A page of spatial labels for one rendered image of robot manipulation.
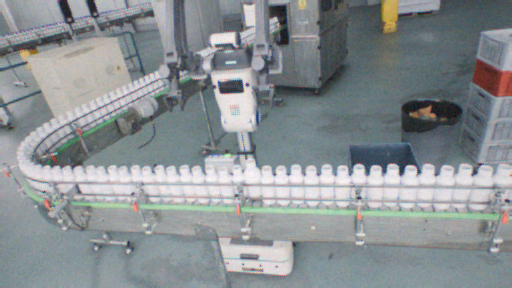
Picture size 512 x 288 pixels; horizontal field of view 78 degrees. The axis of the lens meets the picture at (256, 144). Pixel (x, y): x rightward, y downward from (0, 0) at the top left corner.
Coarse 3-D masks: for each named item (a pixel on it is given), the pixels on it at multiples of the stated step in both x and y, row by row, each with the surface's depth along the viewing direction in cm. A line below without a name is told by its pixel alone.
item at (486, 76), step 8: (480, 64) 276; (488, 64) 263; (480, 72) 278; (488, 72) 266; (496, 72) 255; (504, 72) 247; (472, 80) 289; (480, 80) 278; (488, 80) 267; (496, 80) 257; (504, 80) 250; (488, 88) 267; (496, 88) 256; (504, 88) 253; (496, 96) 258; (504, 96) 256
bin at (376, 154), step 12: (348, 144) 172; (360, 144) 170; (372, 144) 169; (384, 144) 168; (396, 144) 166; (408, 144) 165; (348, 156) 171; (360, 156) 174; (372, 156) 173; (384, 156) 171; (396, 156) 170; (408, 156) 166; (348, 168) 174; (384, 168) 175; (420, 168) 146
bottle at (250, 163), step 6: (246, 162) 124; (252, 162) 123; (252, 168) 124; (258, 168) 127; (246, 174) 125; (252, 174) 124; (258, 174) 125; (246, 180) 126; (252, 180) 125; (258, 180) 126; (252, 186) 127; (252, 192) 128; (258, 192) 129
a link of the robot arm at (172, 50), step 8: (168, 0) 154; (176, 0) 157; (168, 8) 154; (176, 8) 157; (168, 16) 154; (176, 16) 157; (168, 24) 154; (176, 24) 156; (168, 32) 155; (176, 32) 156; (168, 40) 155; (176, 40) 156; (168, 48) 155; (176, 48) 154; (168, 56) 155; (176, 56) 154; (176, 64) 155
